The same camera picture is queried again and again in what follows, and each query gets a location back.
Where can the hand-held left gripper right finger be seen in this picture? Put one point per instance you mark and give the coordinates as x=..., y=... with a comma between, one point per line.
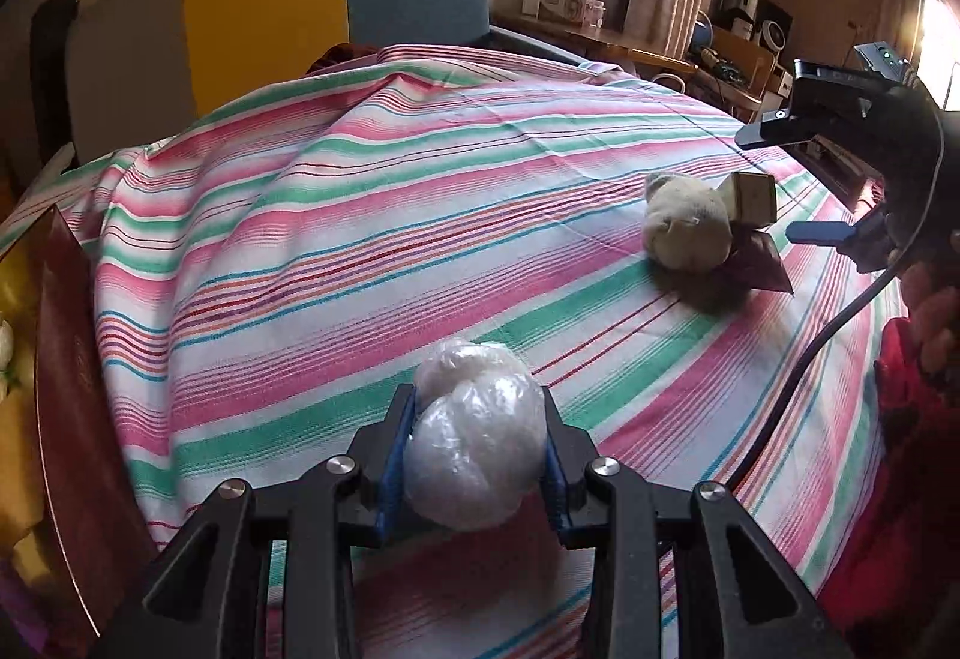
x=553, y=486

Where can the dark red foil packet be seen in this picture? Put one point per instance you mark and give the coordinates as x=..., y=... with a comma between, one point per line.
x=765, y=261

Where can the person's right forearm red sleeve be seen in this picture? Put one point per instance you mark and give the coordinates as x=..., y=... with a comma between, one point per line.
x=900, y=479

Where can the black chair back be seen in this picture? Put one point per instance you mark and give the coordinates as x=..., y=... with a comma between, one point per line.
x=52, y=74

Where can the striped pink green cloth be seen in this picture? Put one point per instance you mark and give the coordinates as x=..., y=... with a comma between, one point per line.
x=375, y=216

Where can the person's right hand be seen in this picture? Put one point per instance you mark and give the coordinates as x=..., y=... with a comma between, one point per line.
x=934, y=321

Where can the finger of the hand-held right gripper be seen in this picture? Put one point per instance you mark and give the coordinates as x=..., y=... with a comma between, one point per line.
x=821, y=233
x=772, y=128

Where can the open cardboard box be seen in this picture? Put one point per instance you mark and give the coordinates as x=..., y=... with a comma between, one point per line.
x=742, y=62

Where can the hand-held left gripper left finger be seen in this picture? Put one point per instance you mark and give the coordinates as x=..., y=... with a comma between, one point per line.
x=396, y=479

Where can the small cardboard box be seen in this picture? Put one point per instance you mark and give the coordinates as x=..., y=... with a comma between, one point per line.
x=750, y=198

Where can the small white box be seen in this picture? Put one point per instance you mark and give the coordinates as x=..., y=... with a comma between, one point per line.
x=530, y=1

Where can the wooden desk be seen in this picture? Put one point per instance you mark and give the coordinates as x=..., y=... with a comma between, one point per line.
x=615, y=40

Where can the grey yellow blue padded headboard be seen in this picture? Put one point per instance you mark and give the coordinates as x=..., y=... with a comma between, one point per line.
x=262, y=6

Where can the beige plush toy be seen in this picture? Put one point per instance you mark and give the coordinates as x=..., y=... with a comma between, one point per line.
x=686, y=231

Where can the dark red garment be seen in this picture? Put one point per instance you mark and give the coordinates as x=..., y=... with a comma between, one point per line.
x=345, y=59

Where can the small plastic-wrapped white bundle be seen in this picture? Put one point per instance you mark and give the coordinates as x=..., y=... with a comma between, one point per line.
x=472, y=456

